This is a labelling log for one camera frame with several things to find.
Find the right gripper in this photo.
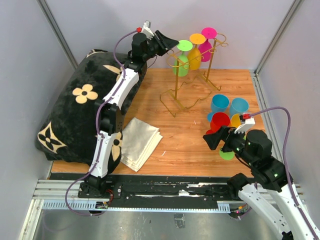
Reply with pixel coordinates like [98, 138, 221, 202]
[203, 124, 256, 166]

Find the light blue wine glass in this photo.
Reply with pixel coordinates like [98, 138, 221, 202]
[229, 97, 249, 117]

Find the green wine glass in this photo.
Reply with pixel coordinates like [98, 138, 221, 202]
[219, 134, 246, 161]
[173, 39, 193, 77]

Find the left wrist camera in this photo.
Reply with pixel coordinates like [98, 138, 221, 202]
[141, 20, 154, 40]

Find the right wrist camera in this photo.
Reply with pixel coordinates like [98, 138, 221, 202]
[234, 113, 256, 134]

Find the black floral pillow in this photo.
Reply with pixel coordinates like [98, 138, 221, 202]
[35, 48, 148, 175]

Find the back orange wine glass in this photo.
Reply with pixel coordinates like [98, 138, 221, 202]
[187, 33, 206, 71]

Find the pink wine glass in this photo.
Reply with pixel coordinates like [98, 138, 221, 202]
[198, 27, 218, 63]

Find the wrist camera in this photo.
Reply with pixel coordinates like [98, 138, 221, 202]
[234, 113, 256, 134]
[141, 20, 154, 40]

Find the yellow wine glass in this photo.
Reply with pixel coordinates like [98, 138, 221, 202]
[230, 113, 243, 128]

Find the red wine glass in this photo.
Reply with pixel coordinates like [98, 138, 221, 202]
[205, 112, 231, 135]

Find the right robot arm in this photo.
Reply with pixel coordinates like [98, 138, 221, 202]
[203, 126, 320, 240]

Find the gold wire glass rack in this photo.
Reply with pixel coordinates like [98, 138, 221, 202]
[159, 30, 229, 118]

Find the folded beige cloth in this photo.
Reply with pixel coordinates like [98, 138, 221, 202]
[121, 117, 163, 172]

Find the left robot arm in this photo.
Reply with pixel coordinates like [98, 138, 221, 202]
[78, 28, 179, 198]

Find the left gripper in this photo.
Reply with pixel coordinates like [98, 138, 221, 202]
[143, 30, 180, 62]

